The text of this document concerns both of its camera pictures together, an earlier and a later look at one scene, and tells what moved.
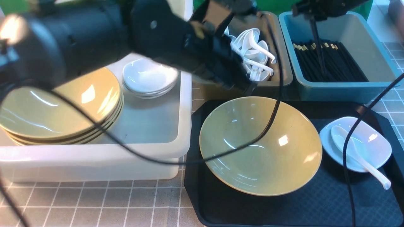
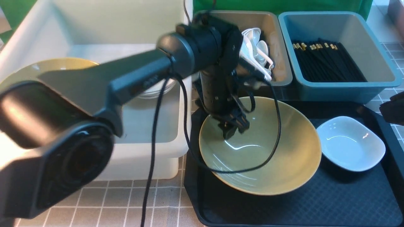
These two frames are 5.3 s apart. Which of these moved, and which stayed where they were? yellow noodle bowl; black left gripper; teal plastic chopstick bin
Moved: black left gripper
Stayed: teal plastic chopstick bin; yellow noodle bowl
